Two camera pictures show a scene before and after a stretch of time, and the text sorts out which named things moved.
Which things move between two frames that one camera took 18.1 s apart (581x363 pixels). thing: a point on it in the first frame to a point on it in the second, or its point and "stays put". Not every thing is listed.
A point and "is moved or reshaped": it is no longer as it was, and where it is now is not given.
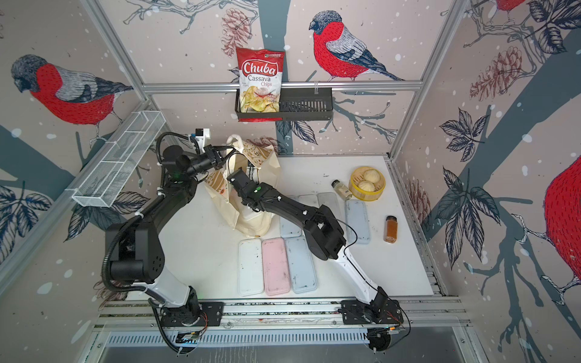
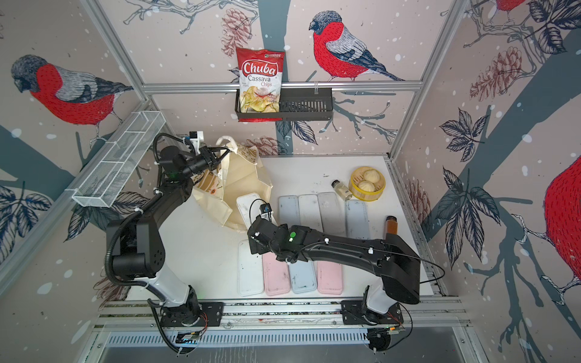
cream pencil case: [330, 200] stays put
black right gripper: [259, 185] to [256, 248]
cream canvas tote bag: [262, 162] is moved or reshaped
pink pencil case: [275, 266] stays put
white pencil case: [250, 269] stays put
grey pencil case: [356, 218] stays put
